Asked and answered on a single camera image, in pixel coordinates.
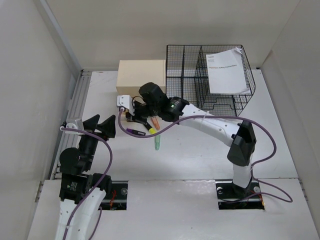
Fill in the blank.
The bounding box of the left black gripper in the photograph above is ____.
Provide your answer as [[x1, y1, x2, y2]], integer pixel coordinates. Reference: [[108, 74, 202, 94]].
[[78, 113, 115, 170]]

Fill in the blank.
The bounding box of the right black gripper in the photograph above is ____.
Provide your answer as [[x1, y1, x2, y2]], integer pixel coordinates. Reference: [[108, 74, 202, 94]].
[[125, 100, 160, 125]]

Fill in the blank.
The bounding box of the white instruction booklet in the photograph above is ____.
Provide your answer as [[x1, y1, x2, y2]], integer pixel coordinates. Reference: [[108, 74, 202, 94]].
[[206, 47, 250, 95]]

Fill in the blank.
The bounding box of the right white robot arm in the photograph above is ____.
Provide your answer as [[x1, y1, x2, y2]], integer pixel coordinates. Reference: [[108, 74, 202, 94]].
[[117, 82, 257, 197]]

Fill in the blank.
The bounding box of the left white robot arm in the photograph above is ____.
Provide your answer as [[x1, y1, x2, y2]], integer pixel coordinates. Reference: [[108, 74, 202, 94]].
[[55, 114, 116, 240]]

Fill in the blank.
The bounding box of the orange highlighter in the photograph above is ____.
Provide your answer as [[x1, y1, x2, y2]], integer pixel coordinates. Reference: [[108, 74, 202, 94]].
[[151, 116, 161, 131]]

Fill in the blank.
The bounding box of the yellow black highlighter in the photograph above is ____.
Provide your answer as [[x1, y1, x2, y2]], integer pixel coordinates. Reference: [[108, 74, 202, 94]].
[[143, 123, 157, 135]]

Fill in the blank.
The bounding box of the purple black highlighter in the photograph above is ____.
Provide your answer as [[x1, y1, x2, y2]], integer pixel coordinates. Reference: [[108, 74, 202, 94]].
[[126, 128, 146, 136]]

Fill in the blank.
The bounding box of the green highlighter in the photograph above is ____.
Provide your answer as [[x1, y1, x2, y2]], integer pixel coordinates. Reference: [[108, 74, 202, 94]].
[[154, 135, 161, 151]]

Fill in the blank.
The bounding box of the beige wooden drawer cabinet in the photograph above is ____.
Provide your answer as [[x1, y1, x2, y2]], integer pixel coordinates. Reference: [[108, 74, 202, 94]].
[[116, 59, 166, 97]]

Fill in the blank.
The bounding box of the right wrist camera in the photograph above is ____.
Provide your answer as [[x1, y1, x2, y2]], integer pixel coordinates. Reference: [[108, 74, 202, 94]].
[[116, 95, 134, 115]]

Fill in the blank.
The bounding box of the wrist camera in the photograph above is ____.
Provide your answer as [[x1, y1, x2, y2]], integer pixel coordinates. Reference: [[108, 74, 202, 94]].
[[116, 95, 134, 115], [59, 117, 84, 135]]

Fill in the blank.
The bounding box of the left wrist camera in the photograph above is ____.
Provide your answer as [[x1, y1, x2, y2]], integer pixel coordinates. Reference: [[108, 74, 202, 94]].
[[59, 117, 84, 135]]

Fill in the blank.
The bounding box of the aluminium rail left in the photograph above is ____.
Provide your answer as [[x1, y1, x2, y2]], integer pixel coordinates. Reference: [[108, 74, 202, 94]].
[[48, 69, 92, 180]]

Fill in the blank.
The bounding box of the black wire mesh organizer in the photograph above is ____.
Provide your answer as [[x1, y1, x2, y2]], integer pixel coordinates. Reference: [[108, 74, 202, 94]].
[[166, 44, 256, 116]]

